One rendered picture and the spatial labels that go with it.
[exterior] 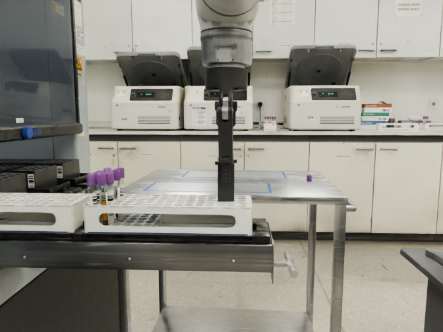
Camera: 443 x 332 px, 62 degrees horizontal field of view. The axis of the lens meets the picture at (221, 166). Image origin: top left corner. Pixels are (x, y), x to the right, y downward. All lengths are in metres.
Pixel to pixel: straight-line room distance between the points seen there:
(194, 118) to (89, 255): 2.38
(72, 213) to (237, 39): 0.41
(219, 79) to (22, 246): 0.45
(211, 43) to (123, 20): 2.87
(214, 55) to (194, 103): 2.36
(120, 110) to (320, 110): 1.58
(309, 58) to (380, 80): 0.83
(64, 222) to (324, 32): 2.95
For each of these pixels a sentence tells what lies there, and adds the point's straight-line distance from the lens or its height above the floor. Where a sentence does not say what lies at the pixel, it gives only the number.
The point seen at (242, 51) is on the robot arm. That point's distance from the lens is 0.64.
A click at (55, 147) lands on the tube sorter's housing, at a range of 1.35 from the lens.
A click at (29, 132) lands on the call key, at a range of 1.00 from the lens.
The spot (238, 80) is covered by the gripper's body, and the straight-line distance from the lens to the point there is 0.64.
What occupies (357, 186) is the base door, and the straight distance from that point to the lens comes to 3.15.
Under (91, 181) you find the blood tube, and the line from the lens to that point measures 0.68.
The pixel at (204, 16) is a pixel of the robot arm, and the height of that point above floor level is 1.18.
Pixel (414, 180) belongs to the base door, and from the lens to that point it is 3.30.
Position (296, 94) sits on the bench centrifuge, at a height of 1.19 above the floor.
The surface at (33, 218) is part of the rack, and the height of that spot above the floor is 0.81.
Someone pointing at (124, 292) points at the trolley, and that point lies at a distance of 1.10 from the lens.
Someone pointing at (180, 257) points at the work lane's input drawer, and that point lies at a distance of 0.66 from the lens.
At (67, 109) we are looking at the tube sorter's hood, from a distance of 1.24.
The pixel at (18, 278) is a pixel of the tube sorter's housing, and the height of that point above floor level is 0.69.
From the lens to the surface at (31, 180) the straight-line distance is 1.07.
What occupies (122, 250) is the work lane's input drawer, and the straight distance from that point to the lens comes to 0.67.
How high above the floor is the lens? 1.02
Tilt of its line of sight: 8 degrees down
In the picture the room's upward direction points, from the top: straight up
